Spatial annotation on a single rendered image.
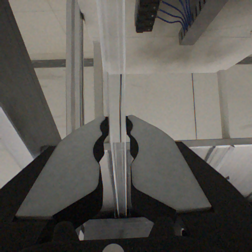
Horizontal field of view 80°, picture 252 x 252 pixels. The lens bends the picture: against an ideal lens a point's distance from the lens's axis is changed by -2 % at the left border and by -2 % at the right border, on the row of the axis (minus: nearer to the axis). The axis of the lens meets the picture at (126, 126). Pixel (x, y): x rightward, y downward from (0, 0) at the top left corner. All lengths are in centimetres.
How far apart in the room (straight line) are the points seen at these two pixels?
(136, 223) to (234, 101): 219
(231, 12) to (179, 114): 150
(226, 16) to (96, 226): 64
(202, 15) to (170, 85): 157
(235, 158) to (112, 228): 20
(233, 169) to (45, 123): 23
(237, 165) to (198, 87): 196
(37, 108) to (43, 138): 3
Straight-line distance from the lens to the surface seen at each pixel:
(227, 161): 22
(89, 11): 54
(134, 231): 29
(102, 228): 29
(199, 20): 54
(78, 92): 43
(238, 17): 66
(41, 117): 18
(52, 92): 210
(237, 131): 234
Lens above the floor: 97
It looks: 4 degrees down
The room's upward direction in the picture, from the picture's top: 178 degrees clockwise
